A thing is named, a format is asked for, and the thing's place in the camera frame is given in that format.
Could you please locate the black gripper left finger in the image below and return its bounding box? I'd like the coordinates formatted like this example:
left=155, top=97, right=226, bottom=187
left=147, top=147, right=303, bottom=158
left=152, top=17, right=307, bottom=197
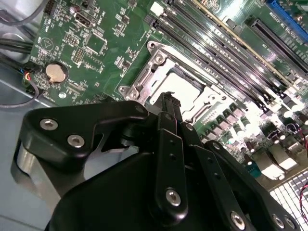
left=10, top=92, right=190, bottom=223

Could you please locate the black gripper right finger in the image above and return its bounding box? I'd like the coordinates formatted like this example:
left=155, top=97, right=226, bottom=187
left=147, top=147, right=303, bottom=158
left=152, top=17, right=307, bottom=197
left=172, top=95, right=303, bottom=231

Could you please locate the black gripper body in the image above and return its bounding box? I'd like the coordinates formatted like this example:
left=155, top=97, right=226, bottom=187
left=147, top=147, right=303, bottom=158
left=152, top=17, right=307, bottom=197
left=44, top=150, right=233, bottom=231

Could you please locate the metal socket cover frame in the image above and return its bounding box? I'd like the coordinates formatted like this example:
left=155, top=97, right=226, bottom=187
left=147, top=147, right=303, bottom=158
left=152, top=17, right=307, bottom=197
left=125, top=54, right=231, bottom=123

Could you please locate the silver topped CPU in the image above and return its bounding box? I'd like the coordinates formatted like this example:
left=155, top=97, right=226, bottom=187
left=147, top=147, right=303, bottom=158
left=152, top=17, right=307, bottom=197
left=150, top=72, right=207, bottom=114

